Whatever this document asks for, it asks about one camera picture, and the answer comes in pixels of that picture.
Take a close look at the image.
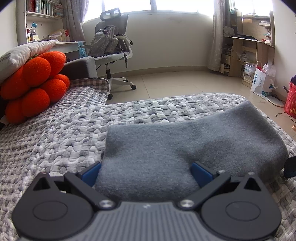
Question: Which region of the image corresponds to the right beige curtain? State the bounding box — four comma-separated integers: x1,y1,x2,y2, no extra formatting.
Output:
208,0,230,72

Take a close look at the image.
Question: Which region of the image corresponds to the grey checkered blanket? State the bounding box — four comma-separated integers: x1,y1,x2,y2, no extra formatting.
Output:
70,77,111,104

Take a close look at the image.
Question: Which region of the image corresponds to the white pillow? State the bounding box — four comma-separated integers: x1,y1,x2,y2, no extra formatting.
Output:
0,40,58,83

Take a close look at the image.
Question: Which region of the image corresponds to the grey knitted cat sweater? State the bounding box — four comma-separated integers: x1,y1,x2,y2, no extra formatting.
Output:
95,101,288,201

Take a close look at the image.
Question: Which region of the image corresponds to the grey backpack on chair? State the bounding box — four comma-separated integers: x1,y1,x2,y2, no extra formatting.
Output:
88,25,123,58

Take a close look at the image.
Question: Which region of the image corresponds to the wooden desk shelf unit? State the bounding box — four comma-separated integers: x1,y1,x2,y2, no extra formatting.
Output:
219,9,275,87

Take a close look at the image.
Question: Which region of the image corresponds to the orange pumpkin cushion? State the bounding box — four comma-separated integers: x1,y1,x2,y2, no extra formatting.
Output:
1,51,70,125

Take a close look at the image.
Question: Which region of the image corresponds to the white desk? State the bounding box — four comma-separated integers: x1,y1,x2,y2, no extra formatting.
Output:
50,41,85,54

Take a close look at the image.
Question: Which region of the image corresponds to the left grey curtain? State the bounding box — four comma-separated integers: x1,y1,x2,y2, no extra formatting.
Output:
63,0,89,41

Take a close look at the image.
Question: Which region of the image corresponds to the grey white quilted bedspread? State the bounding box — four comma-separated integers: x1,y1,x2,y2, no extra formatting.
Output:
0,85,296,241

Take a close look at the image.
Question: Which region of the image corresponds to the red patterned basket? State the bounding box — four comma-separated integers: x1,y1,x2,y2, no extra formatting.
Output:
284,82,296,118

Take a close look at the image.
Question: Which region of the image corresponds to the white blue cardboard box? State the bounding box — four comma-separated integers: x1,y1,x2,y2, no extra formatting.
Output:
250,61,278,97

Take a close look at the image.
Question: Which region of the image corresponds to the white bookshelf with books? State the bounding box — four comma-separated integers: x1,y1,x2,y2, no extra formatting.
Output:
16,1,70,45

